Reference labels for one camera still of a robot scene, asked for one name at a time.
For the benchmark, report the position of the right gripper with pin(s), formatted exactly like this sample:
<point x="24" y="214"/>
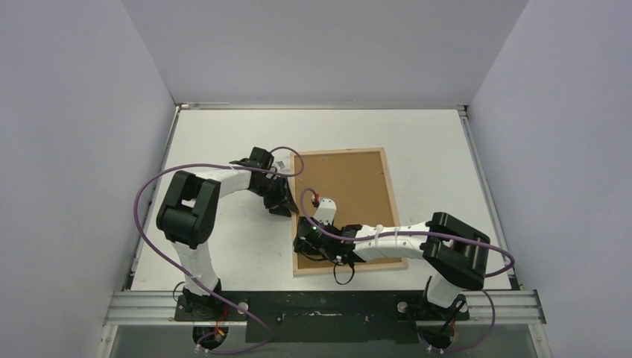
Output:
<point x="306" y="242"/>

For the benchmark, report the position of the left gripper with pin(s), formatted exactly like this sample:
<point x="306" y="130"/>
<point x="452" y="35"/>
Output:
<point x="282" y="203"/>

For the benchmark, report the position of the white wooden picture frame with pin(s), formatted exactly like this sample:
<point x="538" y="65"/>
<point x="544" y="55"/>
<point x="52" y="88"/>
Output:
<point x="345" y="212"/>

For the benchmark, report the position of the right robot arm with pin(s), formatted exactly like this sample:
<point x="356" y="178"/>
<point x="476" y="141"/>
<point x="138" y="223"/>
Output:
<point x="455" y="250"/>

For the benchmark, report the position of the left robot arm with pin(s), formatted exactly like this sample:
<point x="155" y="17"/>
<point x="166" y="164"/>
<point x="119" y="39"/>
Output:
<point x="188" y="212"/>

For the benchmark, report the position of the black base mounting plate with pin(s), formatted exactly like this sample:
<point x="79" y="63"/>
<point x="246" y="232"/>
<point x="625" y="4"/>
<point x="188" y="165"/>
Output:
<point x="348" y="328"/>

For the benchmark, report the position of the aluminium front rail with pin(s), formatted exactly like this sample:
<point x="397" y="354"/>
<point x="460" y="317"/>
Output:
<point x="157" y="308"/>

